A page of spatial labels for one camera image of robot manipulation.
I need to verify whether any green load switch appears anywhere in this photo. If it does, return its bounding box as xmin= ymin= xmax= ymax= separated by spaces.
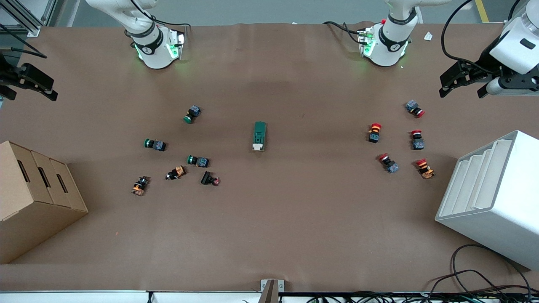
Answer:
xmin=252 ymin=121 xmax=267 ymax=152

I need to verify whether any brown cardboard box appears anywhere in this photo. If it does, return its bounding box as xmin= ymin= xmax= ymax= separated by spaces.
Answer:
xmin=0 ymin=141 xmax=89 ymax=265

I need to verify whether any white stepped rack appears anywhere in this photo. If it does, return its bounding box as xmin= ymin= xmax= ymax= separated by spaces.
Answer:
xmin=435 ymin=130 xmax=539 ymax=271

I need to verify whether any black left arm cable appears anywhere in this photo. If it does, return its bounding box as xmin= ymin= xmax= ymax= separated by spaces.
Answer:
xmin=441 ymin=0 xmax=512 ymax=77

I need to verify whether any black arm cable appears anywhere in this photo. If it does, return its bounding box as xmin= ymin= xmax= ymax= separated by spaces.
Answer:
xmin=0 ymin=23 xmax=47 ymax=58
xmin=441 ymin=0 xmax=512 ymax=77

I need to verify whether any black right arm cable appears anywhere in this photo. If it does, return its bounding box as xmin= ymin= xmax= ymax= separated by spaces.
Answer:
xmin=0 ymin=23 xmax=47 ymax=58

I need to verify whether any black left base cable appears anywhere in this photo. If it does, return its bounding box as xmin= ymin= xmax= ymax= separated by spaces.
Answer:
xmin=323 ymin=21 xmax=368 ymax=45

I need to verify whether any black base cable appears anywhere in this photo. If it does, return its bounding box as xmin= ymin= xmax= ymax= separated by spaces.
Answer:
xmin=323 ymin=21 xmax=368 ymax=45
xmin=130 ymin=0 xmax=191 ymax=31

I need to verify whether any black orange button switch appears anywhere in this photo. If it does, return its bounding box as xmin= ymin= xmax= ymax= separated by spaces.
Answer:
xmin=131 ymin=176 xmax=150 ymax=197
xmin=165 ymin=166 xmax=187 ymax=181

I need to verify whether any black right base cable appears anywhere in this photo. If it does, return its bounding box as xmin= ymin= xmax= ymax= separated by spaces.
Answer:
xmin=130 ymin=0 xmax=191 ymax=31

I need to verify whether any black looped cable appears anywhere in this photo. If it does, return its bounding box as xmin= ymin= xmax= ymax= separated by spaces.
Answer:
xmin=430 ymin=244 xmax=532 ymax=295

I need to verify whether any white table edge rail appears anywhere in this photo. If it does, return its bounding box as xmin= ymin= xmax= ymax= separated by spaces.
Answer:
xmin=0 ymin=290 xmax=261 ymax=303

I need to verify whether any black cable bundle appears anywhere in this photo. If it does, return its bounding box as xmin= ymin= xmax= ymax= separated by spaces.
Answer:
xmin=305 ymin=290 xmax=539 ymax=303

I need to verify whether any metal table bracket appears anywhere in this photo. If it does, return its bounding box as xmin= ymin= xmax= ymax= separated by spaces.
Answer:
xmin=261 ymin=279 xmax=284 ymax=303

